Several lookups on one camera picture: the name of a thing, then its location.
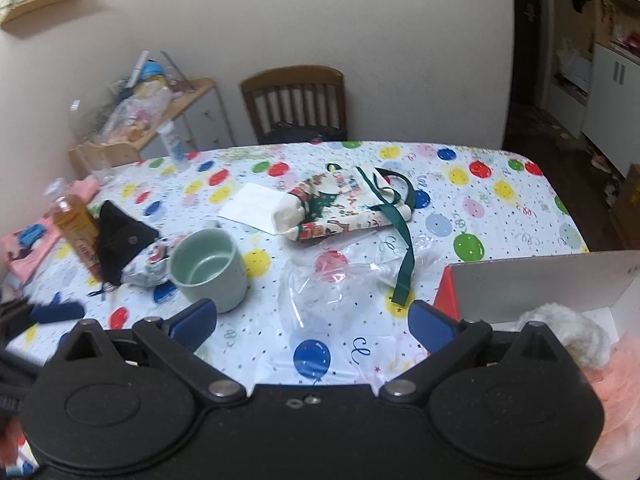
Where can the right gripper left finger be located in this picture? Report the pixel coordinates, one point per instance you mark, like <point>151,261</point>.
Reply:
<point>171,345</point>

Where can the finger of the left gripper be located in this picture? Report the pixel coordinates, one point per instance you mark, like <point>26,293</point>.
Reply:
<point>55,313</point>

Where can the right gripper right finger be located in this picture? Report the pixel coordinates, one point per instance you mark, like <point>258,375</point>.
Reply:
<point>452,346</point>

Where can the panda print packet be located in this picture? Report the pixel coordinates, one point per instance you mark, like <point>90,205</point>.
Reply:
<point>150,268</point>

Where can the black drawstring pouch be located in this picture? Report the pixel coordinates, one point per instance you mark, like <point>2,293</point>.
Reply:
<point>120,239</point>

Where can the grey fluffy cloth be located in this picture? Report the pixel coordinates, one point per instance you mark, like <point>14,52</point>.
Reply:
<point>586,342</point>

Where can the christmas print fabric bag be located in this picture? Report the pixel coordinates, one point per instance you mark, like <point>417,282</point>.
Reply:
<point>349,200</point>

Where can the pink mesh bath pouf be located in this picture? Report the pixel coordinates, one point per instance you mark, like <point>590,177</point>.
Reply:
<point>616,455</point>

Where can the pink folded cloth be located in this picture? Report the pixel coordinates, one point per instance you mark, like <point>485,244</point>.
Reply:
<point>24,250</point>

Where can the red white cardboard box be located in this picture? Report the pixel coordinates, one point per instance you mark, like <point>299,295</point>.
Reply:
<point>603,286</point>

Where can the pale green ceramic mug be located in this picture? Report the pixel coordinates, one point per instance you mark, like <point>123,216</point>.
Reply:
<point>207,264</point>

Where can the orange tea bottle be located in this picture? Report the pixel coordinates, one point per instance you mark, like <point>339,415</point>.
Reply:
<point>72,217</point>

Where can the clear plastic bag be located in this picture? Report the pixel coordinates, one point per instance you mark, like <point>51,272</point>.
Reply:
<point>341,284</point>

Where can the white paper napkin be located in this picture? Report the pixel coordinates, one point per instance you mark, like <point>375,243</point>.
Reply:
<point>256,206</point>

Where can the balloon print tablecloth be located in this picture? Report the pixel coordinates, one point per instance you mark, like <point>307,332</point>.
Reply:
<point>471,205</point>

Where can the white tube of cream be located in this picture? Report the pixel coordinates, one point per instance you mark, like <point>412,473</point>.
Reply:
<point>173,144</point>

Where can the clear bag of snacks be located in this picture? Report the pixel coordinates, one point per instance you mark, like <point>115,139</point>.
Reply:
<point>135,117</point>

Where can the brown cardboard box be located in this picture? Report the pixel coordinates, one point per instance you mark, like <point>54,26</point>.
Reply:
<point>626,210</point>

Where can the wooden side cabinet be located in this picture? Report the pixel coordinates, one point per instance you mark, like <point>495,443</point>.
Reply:
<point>199,118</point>

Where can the brown wooden chair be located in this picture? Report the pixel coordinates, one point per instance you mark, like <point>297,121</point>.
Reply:
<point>296,104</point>

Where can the white wall cabinets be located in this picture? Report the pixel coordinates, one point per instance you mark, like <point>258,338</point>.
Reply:
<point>591,83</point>

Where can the wooden wall shelf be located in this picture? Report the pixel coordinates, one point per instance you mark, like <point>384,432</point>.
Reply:
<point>18,10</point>

